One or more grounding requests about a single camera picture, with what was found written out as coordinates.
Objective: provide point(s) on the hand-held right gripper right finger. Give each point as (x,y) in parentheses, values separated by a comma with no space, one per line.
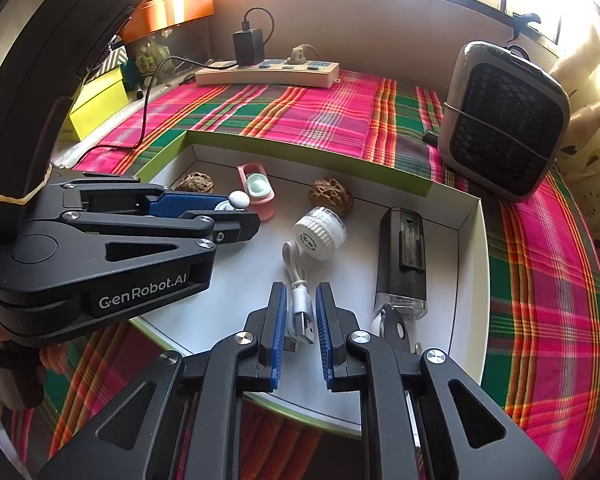
(325,340)

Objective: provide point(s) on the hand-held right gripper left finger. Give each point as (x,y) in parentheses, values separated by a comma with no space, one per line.
(278,340)

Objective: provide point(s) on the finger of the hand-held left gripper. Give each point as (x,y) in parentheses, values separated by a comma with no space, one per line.
(185,205)
(230,227)

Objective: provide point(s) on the brown walnut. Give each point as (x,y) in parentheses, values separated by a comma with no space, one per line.
(330,192)
(195,183)

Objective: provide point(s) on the white knob piece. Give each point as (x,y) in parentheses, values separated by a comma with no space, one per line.
(238,199)

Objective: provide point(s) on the green white cardboard box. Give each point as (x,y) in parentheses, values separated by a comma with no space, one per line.
(240,270)

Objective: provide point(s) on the pink mint clip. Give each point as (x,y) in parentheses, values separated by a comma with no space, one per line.
(257,187)

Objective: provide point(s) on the black round disc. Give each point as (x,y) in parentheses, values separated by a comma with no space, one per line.
(392,327)

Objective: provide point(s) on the white round gadget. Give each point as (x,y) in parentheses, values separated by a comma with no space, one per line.
(315,237)

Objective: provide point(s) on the black bike light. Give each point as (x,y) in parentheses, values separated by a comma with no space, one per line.
(400,260)

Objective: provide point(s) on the person's left forearm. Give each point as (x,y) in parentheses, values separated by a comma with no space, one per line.
(10,385)

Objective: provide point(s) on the person's left hand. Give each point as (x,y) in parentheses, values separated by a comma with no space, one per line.
(55,358)

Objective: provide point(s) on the yellow rubber band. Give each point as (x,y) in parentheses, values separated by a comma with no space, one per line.
(15,195)

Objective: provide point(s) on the white side table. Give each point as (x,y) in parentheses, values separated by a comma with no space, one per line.
(67,157)

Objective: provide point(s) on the yellow-green box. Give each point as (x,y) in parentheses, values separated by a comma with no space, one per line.
(100,105)

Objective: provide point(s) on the beige power strip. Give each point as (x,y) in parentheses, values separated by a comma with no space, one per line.
(260,77)

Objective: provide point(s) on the clear jar green label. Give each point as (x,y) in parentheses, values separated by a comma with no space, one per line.
(152,60)

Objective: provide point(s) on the striped box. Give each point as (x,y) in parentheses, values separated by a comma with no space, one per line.
(111,60)

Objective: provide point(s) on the white plug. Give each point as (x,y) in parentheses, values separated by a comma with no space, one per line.
(296,55)

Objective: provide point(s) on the orange box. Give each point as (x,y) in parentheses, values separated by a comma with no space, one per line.
(175,10)

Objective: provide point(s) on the grey space heater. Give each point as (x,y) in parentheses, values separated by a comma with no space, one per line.
(505,120)

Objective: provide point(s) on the cream heart print curtain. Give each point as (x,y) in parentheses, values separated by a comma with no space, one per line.
(590,160)

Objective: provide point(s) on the black window latch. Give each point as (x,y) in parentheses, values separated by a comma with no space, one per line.
(527,20)

